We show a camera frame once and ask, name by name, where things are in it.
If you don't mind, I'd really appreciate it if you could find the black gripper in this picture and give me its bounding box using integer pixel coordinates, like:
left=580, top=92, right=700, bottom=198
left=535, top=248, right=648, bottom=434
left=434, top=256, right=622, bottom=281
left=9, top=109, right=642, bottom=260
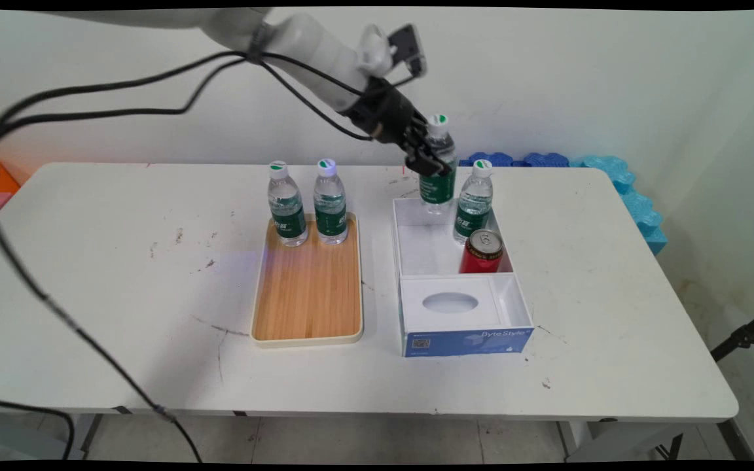
left=343, top=77, right=452, bottom=177

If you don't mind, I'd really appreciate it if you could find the green label water bottle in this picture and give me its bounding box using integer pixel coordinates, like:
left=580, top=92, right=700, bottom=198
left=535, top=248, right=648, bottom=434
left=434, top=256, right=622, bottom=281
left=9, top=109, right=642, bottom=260
left=267, top=160, right=309, bottom=247
left=418, top=113, right=459, bottom=215
left=314, top=158, right=350, bottom=245
left=454, top=159, right=494, bottom=245

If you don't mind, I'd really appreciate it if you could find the white open cardboard box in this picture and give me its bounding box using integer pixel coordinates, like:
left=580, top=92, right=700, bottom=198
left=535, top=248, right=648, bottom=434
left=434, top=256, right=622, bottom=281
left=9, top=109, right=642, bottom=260
left=392, top=196, right=515, bottom=278

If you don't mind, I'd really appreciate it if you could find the red drink can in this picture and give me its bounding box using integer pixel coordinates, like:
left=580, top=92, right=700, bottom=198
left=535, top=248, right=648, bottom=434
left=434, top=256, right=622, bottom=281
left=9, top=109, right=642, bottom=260
left=459, top=228, right=505, bottom=274

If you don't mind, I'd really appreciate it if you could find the bamboo tray with cream rim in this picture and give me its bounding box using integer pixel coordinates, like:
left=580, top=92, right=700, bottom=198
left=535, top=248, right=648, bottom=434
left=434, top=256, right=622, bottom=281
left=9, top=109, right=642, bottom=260
left=250, top=211, right=365, bottom=346

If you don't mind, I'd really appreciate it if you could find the blue white ByteStyle box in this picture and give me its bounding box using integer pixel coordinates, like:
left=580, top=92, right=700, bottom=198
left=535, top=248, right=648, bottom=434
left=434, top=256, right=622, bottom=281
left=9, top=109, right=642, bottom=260
left=399, top=273, right=535, bottom=358

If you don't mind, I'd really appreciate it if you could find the light blue foam mat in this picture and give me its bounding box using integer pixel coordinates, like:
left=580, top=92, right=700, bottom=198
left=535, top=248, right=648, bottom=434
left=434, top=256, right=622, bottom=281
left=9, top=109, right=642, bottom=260
left=569, top=154, right=670, bottom=256

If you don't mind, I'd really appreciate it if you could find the black tripod leg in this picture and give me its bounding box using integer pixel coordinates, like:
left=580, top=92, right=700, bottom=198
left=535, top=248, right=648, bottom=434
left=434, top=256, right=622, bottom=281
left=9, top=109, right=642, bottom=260
left=709, top=304, right=754, bottom=364

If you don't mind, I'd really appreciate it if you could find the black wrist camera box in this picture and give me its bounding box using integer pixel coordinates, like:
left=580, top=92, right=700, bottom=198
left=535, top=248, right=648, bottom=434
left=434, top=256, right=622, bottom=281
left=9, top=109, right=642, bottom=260
left=388, top=24, right=428, bottom=79

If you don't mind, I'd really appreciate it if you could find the black cable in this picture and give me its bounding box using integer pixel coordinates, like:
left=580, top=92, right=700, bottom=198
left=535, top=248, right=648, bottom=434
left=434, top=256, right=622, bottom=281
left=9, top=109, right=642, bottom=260
left=0, top=51, right=250, bottom=154
left=0, top=186, right=204, bottom=464
left=0, top=396, right=77, bottom=460
left=258, top=52, right=378, bottom=142
left=0, top=59, right=250, bottom=148

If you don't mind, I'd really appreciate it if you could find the white table leg frame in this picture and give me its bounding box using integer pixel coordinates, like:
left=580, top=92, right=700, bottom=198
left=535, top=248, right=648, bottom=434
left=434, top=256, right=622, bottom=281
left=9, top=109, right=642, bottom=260
left=0, top=411, right=134, bottom=461
left=555, top=419, right=754, bottom=462

